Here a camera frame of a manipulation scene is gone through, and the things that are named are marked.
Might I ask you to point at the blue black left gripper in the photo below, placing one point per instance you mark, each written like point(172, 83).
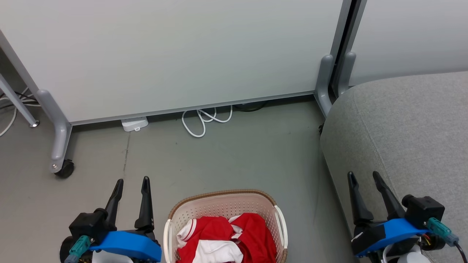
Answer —
point(128, 243)

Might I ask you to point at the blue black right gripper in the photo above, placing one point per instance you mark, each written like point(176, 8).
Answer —
point(395, 230)

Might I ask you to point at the red garment striped white trim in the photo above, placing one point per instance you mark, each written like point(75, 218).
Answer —
point(208, 226)

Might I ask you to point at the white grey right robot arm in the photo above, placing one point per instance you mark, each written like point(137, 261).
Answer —
point(413, 256)

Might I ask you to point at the grey fabric sofa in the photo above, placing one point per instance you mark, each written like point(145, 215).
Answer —
point(409, 135)

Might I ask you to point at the black caster wheel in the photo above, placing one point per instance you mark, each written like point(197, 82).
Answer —
point(67, 170)

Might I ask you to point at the white power strip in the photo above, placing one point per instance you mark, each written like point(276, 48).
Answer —
point(134, 124)

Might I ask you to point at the cream plastic laundry basket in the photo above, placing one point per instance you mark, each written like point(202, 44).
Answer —
point(219, 204)

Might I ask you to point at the grey partition foot with caster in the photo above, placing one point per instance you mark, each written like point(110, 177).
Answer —
point(60, 135)

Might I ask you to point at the grey metal table leg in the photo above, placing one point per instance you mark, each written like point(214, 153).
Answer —
point(18, 104)

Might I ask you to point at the wide white partition panel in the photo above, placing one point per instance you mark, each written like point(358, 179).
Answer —
point(175, 54)

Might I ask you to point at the narrow white partition panel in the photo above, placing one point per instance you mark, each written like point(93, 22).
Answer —
point(413, 36)

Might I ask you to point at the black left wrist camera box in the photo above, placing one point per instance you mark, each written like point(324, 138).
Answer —
point(87, 224)

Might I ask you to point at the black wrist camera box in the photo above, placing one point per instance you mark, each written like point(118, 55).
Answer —
point(422, 210)
point(87, 224)

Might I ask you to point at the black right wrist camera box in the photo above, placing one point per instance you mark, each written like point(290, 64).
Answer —
point(422, 210)

